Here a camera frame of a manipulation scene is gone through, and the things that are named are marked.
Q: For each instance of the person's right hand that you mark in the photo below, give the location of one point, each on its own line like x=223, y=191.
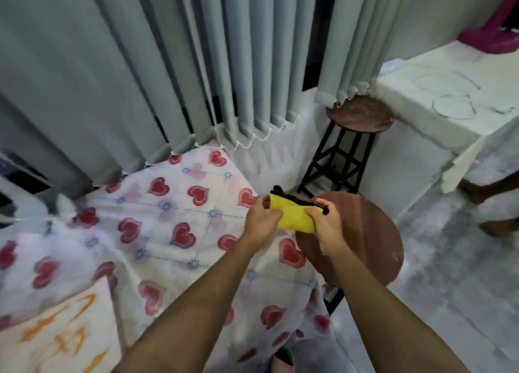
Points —
x=329, y=231

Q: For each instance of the person's left hand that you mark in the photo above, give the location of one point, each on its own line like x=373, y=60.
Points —
x=259, y=220

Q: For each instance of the person's left thumb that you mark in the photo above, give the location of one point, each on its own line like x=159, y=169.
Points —
x=265, y=201

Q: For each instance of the person's right thumb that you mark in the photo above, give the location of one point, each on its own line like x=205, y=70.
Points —
x=315, y=213

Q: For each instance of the yellow and black cloth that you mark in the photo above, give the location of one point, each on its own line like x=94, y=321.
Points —
x=292, y=214

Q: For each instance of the person's right forearm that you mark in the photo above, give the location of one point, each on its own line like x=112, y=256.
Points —
x=389, y=316

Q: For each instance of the person's left forearm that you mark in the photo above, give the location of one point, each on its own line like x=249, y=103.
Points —
x=194, y=308

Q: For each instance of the round brown wooden stool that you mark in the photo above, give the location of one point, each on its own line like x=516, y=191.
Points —
x=357, y=235
x=348, y=141

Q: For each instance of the white heart print bedsheet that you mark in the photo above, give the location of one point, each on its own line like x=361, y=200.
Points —
x=170, y=231

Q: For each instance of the grey vertical blinds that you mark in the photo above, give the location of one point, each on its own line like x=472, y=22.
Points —
x=182, y=60

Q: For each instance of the white tablecloth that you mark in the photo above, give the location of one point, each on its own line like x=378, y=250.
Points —
x=442, y=109

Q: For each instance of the brown wooden table leg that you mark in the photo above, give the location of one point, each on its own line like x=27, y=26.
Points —
x=494, y=206

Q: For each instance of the white orange print pillow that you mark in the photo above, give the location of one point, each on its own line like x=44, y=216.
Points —
x=56, y=336

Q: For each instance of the pink fan base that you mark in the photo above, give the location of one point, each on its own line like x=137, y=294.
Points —
x=492, y=28

